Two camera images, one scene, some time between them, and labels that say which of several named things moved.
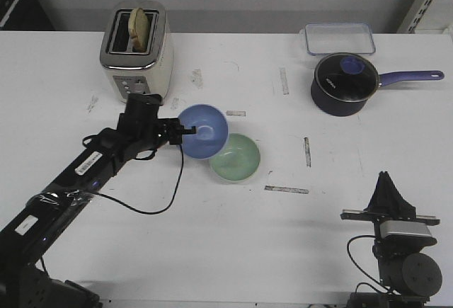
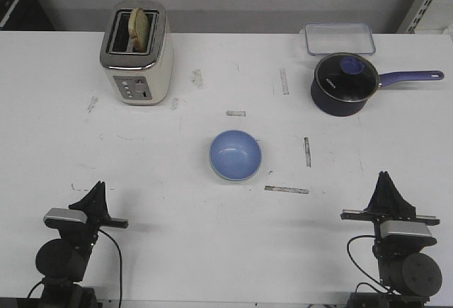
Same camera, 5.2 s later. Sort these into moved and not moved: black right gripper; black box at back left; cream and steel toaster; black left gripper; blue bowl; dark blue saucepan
Moved: blue bowl; black left gripper
Not moved: black right gripper; dark blue saucepan; cream and steel toaster; black box at back left
